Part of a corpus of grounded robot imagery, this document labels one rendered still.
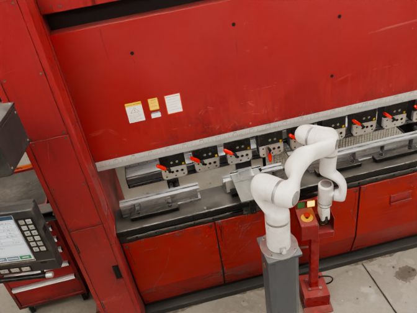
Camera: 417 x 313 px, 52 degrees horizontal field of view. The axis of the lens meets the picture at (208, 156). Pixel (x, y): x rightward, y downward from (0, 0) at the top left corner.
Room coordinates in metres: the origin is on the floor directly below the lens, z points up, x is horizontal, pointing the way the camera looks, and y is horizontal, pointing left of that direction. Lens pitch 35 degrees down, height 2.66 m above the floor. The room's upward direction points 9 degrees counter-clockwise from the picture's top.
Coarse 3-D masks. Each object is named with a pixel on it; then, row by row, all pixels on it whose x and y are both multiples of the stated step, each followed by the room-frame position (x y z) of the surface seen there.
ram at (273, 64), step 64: (256, 0) 2.12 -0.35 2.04; (320, 0) 2.16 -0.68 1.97; (384, 0) 2.19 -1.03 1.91; (64, 64) 2.01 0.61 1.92; (128, 64) 2.05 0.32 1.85; (192, 64) 2.08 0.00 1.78; (256, 64) 2.12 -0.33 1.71; (320, 64) 2.16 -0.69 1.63; (384, 64) 2.20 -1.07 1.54; (128, 128) 2.04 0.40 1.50; (192, 128) 2.07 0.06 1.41
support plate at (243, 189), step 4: (256, 172) 2.10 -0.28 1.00; (232, 176) 2.10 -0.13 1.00; (236, 176) 2.09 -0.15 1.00; (236, 180) 2.06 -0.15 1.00; (248, 180) 2.04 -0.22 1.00; (236, 184) 2.01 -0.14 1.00; (240, 184) 2.01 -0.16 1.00; (244, 184) 2.00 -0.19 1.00; (248, 184) 2.00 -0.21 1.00; (236, 188) 1.98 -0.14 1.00; (240, 188) 1.97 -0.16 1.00; (244, 188) 1.97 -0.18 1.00; (248, 188) 1.96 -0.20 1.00; (240, 192) 1.94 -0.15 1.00; (244, 192) 1.93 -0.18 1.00; (248, 192) 1.93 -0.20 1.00; (240, 196) 1.90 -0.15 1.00; (244, 196) 1.90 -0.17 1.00; (248, 196) 1.89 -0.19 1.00; (252, 196) 1.89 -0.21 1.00; (244, 200) 1.86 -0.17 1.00; (248, 200) 1.86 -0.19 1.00; (252, 200) 1.86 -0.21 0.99
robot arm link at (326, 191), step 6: (324, 180) 1.86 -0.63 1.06; (318, 186) 1.83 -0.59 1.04; (324, 186) 1.81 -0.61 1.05; (330, 186) 1.80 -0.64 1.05; (318, 192) 1.83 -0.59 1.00; (324, 192) 1.79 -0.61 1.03; (330, 192) 1.79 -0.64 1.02; (318, 198) 1.83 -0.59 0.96; (324, 198) 1.80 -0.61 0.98; (330, 198) 1.79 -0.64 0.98; (324, 204) 1.80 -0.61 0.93
